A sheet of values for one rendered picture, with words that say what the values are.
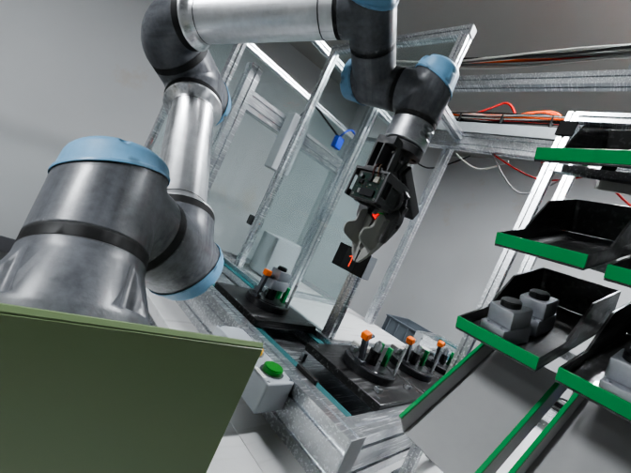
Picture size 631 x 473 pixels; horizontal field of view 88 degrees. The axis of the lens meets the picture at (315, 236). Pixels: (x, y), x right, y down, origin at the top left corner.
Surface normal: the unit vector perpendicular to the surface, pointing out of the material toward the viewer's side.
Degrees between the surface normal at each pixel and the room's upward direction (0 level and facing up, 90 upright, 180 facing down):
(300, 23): 149
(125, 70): 90
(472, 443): 45
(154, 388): 90
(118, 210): 49
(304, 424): 90
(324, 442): 90
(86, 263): 31
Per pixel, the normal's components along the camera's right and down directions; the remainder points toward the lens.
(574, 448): -0.23, -0.87
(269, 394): 0.64, 0.31
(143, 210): 0.96, -0.17
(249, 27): -0.27, 0.83
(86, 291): 0.65, -0.63
